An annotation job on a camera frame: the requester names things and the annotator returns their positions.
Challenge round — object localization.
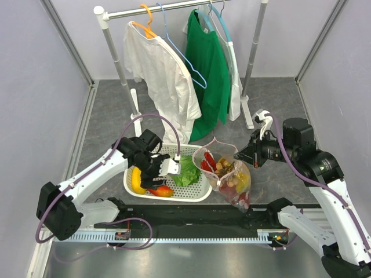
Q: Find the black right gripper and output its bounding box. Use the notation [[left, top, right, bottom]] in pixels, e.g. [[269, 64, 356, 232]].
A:
[[234, 127, 298, 167]]

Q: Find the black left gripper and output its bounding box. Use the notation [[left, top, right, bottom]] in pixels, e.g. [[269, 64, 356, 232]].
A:
[[134, 154, 170, 190]]

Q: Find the yellow lemon fruit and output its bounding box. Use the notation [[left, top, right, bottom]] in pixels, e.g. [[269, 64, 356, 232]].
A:
[[131, 167, 146, 195]]

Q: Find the red yellow mango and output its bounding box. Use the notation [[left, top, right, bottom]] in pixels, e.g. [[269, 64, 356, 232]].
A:
[[147, 185, 174, 197]]

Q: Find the yellow banana bunch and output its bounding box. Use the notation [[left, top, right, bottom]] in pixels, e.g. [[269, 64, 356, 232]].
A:
[[219, 167, 250, 196]]

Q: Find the brown longan bunch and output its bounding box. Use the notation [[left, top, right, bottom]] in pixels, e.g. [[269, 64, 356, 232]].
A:
[[215, 158, 242, 189]]

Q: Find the clear pink zip bag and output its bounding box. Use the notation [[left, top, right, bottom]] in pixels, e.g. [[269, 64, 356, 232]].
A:
[[192, 138, 252, 213]]

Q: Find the red plastic lobster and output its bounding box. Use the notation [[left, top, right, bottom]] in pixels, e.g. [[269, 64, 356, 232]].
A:
[[199, 151, 252, 210]]

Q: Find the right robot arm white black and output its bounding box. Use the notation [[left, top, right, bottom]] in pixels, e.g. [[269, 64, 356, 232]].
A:
[[234, 110, 370, 277]]

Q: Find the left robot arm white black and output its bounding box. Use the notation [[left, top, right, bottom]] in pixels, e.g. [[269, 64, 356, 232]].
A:
[[36, 129, 180, 241]]

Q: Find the green lettuce head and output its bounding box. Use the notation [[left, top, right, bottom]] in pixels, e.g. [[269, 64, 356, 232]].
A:
[[170, 155, 201, 187]]

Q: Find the white garment on right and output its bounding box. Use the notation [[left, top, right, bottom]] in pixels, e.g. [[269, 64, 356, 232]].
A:
[[184, 9, 241, 121]]

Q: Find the green t-shirt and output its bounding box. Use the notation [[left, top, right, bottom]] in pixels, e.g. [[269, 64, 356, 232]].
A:
[[185, 10, 231, 141]]

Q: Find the white t-shirt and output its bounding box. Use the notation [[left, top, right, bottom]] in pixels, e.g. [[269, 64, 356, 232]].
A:
[[123, 21, 202, 144]]

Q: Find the teal clothes hanger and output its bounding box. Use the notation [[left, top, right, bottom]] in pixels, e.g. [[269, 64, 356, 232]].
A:
[[197, 4, 232, 45]]

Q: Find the orange clothes hanger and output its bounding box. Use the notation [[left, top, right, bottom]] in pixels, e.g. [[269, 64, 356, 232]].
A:
[[132, 3, 158, 39]]

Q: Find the grey white clothes rack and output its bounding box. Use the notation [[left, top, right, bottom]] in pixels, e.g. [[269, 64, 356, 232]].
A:
[[93, 1, 268, 130]]

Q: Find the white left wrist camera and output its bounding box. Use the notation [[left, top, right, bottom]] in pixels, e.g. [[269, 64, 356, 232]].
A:
[[159, 158, 181, 177]]

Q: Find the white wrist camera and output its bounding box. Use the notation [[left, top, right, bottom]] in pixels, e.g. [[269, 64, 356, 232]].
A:
[[159, 158, 181, 177], [252, 109, 273, 140]]

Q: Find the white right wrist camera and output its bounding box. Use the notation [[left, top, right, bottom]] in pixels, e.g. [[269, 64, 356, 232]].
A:
[[252, 109, 273, 140]]

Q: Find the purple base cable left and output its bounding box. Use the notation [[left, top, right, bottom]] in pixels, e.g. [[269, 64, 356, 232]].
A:
[[53, 217, 154, 263]]

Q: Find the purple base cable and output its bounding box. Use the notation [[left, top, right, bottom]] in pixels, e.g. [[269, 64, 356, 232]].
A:
[[259, 228, 301, 251], [53, 217, 154, 263]]

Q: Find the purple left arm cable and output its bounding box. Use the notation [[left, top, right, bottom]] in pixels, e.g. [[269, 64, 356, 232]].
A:
[[35, 113, 182, 243]]

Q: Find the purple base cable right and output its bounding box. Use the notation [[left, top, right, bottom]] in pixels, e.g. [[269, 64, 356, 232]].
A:
[[259, 228, 301, 251]]

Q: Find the light blue wire hanger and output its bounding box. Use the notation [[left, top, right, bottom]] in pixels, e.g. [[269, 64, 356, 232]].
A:
[[156, 2, 207, 90]]

